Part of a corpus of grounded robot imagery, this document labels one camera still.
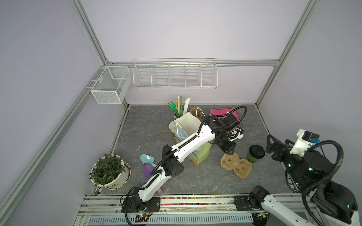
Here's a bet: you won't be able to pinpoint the green stirrer sticks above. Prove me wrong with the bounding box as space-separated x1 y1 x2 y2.
168 101 180 118

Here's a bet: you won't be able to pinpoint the white wrapped straws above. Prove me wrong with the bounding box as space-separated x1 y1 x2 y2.
183 98 191 115

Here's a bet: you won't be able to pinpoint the black coffee cup lid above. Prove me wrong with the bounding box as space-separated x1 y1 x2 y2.
248 145 265 159

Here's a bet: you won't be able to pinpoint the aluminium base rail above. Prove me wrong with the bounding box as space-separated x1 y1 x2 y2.
78 193 306 216

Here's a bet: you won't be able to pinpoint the purple pink toy shovel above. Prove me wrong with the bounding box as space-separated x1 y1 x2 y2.
143 163 155 180

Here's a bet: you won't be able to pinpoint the pink napkin stack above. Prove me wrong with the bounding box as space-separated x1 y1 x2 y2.
211 108 243 128

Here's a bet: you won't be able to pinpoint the green paper cup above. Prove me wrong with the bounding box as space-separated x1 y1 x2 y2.
247 153 264 163

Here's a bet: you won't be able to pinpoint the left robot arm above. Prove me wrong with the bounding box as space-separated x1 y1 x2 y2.
123 105 248 214

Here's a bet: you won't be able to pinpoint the potted green plant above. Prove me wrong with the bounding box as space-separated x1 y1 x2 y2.
89 154 131 190

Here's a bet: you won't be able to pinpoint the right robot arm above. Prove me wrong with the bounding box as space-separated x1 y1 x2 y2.
248 129 361 226

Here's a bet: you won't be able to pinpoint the small white wire basket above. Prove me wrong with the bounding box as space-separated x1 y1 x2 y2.
91 66 132 105

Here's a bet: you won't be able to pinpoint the painted paper gift bag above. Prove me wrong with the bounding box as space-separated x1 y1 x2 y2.
169 112 212 166

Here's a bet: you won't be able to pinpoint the wide white wire basket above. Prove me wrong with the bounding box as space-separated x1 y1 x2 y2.
133 58 218 89

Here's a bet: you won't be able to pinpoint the teal toy shovel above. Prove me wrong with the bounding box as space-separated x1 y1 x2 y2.
140 154 156 167

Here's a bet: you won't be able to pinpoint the single cardboard cup carrier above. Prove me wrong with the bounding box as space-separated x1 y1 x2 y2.
221 153 253 179

